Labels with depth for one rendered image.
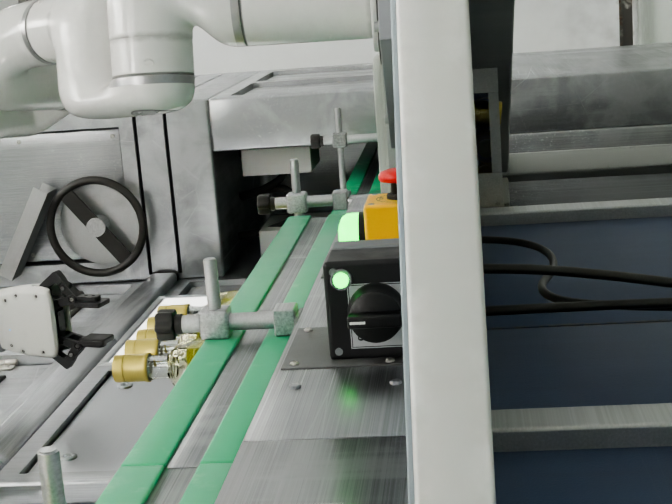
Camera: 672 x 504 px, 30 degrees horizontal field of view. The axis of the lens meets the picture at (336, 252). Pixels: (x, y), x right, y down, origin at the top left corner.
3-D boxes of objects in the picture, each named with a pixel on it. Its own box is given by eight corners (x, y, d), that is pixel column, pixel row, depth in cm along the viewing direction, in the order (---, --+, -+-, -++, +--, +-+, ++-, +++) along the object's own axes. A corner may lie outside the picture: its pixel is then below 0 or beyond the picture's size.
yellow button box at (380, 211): (442, 254, 132) (372, 258, 133) (438, 184, 130) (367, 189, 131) (441, 270, 125) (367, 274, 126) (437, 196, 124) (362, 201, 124)
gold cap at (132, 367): (145, 376, 151) (110, 378, 152) (153, 385, 154) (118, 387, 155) (147, 348, 153) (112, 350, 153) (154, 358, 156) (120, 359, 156)
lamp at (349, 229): (370, 249, 131) (342, 251, 132) (367, 207, 130) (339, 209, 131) (367, 259, 127) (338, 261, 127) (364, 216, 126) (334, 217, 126)
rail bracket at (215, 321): (305, 326, 116) (163, 333, 117) (298, 249, 114) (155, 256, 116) (299, 339, 112) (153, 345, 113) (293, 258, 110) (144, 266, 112)
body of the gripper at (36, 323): (-12, 358, 181) (54, 362, 177) (-22, 290, 179) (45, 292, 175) (18, 343, 188) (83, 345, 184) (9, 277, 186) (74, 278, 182)
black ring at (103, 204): (156, 269, 265) (58, 274, 267) (145, 170, 260) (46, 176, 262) (151, 275, 260) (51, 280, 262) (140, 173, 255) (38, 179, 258)
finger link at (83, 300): (58, 307, 177) (99, 308, 175) (55, 285, 177) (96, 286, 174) (70, 301, 180) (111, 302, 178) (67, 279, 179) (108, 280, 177)
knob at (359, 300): (407, 337, 97) (406, 350, 94) (350, 339, 98) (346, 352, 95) (404, 280, 96) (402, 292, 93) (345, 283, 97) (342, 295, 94)
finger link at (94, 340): (65, 360, 179) (105, 362, 177) (62, 338, 178) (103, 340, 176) (77, 353, 182) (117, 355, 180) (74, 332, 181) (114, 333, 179)
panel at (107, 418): (336, 302, 237) (159, 310, 240) (334, 286, 236) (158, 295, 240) (264, 498, 149) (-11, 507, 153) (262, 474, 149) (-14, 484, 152)
